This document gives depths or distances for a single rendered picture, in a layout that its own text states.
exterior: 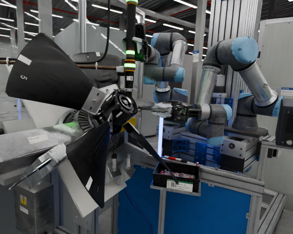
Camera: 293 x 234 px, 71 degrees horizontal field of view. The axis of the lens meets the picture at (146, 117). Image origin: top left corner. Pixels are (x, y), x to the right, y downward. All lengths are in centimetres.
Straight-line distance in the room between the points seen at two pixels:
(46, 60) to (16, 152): 28
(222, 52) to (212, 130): 36
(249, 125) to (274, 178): 140
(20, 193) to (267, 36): 245
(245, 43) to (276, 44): 154
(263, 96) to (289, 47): 138
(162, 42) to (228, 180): 91
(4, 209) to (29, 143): 87
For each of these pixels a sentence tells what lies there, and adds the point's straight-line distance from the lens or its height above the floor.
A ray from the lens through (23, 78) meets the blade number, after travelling 69.
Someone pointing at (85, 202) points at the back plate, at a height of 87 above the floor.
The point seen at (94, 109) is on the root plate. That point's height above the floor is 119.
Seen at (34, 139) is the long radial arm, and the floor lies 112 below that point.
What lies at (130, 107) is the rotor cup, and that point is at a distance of 76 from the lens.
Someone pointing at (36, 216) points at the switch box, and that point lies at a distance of 103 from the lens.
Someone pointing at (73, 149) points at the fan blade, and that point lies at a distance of 51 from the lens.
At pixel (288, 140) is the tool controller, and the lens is 105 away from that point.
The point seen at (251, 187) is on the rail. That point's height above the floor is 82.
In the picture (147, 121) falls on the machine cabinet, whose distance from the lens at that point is 486.
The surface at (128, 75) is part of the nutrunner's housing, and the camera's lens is 85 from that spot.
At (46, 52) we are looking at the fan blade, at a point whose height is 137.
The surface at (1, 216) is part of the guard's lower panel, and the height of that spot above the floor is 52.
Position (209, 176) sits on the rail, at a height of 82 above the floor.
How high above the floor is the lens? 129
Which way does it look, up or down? 9 degrees down
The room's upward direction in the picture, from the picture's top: 3 degrees clockwise
